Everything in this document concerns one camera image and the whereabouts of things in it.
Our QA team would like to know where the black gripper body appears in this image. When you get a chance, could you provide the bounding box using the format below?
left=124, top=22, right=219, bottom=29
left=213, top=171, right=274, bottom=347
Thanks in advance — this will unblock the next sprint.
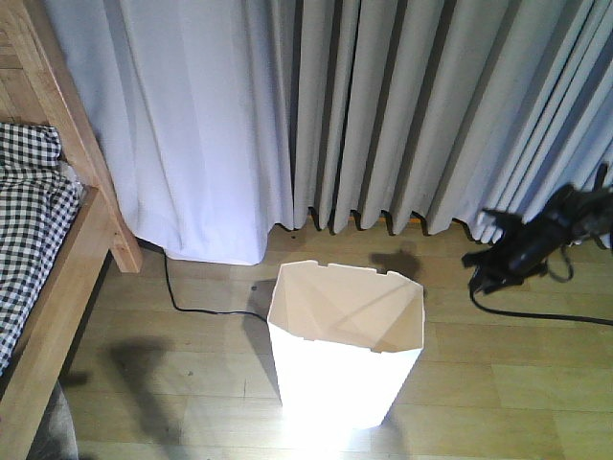
left=491, top=219, right=565, bottom=278

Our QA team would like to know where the black floor power cable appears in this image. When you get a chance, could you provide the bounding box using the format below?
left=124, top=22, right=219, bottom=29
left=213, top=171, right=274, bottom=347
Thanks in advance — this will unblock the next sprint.
left=163, top=250, right=269, bottom=323

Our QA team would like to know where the white plastic trash bin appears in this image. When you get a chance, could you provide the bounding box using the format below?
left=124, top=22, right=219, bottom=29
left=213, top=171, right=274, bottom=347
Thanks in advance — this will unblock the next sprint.
left=267, top=261, right=425, bottom=429

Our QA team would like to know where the black white checkered blanket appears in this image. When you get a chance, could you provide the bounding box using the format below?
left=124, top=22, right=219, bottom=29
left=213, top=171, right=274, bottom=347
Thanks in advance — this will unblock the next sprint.
left=1, top=123, right=82, bottom=370

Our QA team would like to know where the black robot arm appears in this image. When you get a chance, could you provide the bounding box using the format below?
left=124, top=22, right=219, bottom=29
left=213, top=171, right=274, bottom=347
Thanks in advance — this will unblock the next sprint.
left=462, top=163, right=612, bottom=294

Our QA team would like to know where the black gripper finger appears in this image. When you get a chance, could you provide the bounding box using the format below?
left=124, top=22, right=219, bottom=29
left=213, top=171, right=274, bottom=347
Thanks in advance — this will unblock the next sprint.
left=468, top=278, right=503, bottom=294
left=461, top=249, right=496, bottom=268

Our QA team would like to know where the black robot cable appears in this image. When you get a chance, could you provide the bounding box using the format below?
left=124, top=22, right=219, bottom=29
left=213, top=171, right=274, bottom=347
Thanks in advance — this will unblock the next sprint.
left=468, top=282, right=613, bottom=329

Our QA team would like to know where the white curtain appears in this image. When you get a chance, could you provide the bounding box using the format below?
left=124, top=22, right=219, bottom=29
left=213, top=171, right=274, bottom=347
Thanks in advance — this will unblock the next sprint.
left=45, top=1, right=612, bottom=265

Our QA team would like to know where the wooden bed frame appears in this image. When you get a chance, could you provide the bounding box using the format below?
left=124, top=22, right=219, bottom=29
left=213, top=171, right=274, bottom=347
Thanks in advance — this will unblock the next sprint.
left=1, top=1, right=142, bottom=459

